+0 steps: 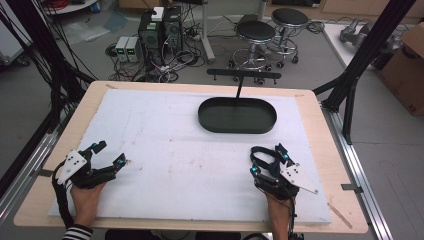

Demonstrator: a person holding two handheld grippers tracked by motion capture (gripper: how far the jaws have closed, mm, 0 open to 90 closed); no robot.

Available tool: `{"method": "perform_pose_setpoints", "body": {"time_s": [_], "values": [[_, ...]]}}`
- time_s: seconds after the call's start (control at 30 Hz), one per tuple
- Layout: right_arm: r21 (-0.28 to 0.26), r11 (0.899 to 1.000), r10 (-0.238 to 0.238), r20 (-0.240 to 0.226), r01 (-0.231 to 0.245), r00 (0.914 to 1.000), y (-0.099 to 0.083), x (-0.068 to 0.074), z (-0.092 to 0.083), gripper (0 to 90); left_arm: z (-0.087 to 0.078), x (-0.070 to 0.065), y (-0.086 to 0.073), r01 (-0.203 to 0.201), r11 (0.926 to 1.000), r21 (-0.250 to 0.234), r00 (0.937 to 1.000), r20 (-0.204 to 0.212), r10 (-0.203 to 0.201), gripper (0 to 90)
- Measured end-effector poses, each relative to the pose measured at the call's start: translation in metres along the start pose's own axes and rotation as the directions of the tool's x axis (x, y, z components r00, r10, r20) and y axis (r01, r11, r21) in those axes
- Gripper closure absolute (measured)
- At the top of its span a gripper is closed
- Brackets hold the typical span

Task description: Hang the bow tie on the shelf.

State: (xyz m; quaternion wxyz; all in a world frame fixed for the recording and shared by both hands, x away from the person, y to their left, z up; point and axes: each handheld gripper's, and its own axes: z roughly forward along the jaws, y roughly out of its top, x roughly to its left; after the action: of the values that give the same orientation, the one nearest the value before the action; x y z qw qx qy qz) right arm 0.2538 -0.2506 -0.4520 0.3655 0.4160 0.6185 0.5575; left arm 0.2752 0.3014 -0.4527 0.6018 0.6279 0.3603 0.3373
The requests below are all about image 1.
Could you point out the person's left hand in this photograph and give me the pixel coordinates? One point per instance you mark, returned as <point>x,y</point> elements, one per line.
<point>86,201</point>

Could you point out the black round stool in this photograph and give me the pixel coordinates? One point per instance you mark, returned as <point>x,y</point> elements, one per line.
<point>256,31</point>
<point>289,16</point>

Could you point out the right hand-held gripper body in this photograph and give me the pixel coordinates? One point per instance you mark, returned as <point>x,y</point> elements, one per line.
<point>295,175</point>

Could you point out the white low platform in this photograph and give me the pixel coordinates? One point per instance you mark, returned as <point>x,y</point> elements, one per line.
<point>336,43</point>

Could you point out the thin wooden stick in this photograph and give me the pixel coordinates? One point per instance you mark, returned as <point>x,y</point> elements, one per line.
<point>340,216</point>

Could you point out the grey table leg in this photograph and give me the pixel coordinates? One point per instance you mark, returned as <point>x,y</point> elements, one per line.
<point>208,33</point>

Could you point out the grey machine part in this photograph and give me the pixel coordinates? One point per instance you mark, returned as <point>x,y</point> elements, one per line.
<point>353,31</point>

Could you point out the grey tape piece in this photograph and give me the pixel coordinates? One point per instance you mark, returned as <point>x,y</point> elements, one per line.
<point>45,172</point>
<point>351,187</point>

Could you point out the brown cardboard box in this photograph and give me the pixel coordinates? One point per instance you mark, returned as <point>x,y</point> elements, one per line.
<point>405,70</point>

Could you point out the white box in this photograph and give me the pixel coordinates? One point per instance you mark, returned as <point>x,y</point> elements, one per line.
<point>157,13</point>

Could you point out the grey power supply unit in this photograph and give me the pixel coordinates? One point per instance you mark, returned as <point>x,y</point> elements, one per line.
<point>134,49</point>
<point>121,48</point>

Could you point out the person's dark lap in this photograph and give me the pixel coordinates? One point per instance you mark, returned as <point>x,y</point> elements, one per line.
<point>150,235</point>

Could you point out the black oval tray stand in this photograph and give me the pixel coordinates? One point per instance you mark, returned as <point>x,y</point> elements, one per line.
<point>236,116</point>

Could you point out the black computer tower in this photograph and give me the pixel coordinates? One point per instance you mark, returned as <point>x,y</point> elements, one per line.
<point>150,35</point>
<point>172,30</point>

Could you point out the person's right hand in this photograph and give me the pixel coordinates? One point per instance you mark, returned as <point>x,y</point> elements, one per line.
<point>278,211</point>

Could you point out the white foam mat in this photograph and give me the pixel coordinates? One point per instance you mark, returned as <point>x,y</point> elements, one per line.
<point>166,140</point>

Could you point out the white round table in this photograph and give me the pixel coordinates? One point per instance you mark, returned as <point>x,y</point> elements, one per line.
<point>70,6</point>

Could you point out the black metal frame post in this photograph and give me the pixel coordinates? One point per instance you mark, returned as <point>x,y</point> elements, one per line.
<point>366,46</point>

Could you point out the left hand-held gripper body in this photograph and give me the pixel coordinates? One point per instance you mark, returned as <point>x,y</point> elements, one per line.
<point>71,165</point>

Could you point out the aluminium rail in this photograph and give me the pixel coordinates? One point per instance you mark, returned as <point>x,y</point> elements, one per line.
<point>360,180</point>
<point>26,166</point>

